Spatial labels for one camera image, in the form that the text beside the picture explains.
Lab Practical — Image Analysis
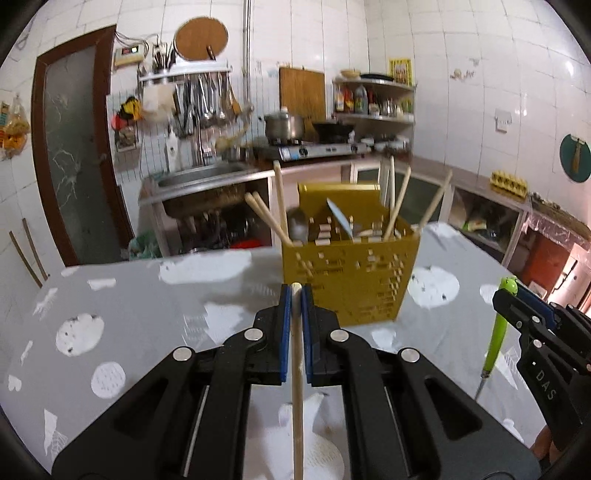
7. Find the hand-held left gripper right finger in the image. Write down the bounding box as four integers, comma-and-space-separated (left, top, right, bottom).
301, 284, 542, 480

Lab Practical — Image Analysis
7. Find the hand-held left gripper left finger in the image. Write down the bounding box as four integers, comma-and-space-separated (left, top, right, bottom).
52, 284, 293, 480

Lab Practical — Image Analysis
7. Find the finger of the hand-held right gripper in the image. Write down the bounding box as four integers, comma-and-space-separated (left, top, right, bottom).
492, 282, 591, 352
516, 330, 586, 452

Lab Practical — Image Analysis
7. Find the green frog handle utensil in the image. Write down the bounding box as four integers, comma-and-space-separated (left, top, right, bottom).
475, 275, 519, 403

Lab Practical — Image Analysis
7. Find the yellow perforated utensil basket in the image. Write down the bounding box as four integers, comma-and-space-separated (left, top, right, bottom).
281, 181, 422, 325

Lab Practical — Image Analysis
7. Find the long pale wooden chopstick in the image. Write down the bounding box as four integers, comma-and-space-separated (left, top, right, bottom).
290, 282, 306, 480

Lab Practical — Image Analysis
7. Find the bunch of wooden chopsticks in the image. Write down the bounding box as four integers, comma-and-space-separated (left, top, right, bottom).
245, 156, 454, 246

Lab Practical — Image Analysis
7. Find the lace covered side table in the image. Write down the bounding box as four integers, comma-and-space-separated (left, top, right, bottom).
526, 194, 591, 245

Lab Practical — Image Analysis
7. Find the steel spoon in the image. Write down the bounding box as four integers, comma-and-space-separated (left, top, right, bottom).
286, 208, 309, 244

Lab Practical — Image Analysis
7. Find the white flat utensil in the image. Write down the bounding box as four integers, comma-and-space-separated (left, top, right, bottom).
327, 198, 355, 240

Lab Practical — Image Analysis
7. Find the yellow egg carton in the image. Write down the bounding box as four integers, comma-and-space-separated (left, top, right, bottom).
490, 170, 529, 197

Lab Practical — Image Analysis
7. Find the kitchen counter cabinet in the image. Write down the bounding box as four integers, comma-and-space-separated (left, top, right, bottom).
139, 154, 532, 273

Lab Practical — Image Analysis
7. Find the grey white-patched tablecloth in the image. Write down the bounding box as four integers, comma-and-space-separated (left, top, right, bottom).
0, 222, 591, 480

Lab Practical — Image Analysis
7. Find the green trash bag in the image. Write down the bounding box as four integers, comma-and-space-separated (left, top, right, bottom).
127, 231, 162, 259

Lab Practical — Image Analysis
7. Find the steel sink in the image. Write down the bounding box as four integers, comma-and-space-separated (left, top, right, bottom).
154, 161, 259, 190

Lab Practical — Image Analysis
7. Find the steel gas stove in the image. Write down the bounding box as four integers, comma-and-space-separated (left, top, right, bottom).
259, 141, 372, 162

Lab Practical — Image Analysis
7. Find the cluster of small bowls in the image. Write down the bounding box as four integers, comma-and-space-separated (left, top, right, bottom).
360, 136, 411, 155

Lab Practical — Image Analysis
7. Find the steel pot with lid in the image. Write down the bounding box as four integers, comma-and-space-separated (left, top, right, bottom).
263, 107, 305, 140

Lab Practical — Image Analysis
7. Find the black wok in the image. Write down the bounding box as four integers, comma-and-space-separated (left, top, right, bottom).
313, 121, 356, 143

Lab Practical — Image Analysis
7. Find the white soap bottle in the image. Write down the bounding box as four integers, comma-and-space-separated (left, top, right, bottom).
166, 126, 181, 171

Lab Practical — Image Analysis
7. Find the steel corner shelf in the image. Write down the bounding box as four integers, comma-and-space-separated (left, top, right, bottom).
331, 76, 416, 124

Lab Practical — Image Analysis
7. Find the rectangular wooden cutting board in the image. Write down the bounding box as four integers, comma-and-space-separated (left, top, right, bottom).
278, 66, 327, 121

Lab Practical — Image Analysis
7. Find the row of hanging steel ladles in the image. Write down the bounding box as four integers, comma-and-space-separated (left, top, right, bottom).
173, 76, 243, 134

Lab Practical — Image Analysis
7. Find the row of condiment bottles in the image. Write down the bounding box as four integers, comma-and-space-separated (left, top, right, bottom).
333, 85, 414, 116

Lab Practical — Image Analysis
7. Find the white hanging cloth bag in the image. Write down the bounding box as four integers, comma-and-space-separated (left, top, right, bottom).
141, 85, 176, 121

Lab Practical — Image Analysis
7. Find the thin wooden stick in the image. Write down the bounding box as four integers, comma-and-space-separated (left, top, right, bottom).
22, 219, 49, 281
9, 231, 43, 288

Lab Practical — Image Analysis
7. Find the yellow black hanging scrubber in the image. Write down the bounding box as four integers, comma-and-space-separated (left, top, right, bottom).
119, 96, 143, 123

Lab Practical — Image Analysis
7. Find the brown framed glass door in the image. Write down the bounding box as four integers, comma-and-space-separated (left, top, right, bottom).
31, 25, 139, 267

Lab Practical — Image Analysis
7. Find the dark utensil holder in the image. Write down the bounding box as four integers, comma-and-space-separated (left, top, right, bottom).
150, 39, 176, 72

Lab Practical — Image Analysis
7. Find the round wooden cutting board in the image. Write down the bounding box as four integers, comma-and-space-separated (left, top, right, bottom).
174, 16, 230, 62

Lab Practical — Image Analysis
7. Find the beige box with red display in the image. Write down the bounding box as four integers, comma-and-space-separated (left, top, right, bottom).
113, 44, 145, 68

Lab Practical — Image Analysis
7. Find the orange hanging bag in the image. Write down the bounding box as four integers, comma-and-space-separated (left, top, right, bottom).
0, 95, 31, 155

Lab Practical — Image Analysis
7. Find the green round wall plate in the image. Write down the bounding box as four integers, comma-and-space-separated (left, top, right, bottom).
560, 134, 591, 183

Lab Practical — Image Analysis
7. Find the yellow gas hose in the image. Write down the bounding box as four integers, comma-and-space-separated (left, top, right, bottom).
217, 124, 250, 148

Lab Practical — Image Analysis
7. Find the wall decal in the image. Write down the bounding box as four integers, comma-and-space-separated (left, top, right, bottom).
450, 58, 481, 81

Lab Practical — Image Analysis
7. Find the wire wall basket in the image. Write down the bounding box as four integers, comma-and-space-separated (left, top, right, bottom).
115, 124, 139, 153

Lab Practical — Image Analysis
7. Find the steel wall utensil rack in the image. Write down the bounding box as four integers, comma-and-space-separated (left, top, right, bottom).
139, 62, 234, 84

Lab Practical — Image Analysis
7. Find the grey wall pipe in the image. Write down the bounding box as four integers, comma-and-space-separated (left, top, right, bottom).
242, 0, 252, 112

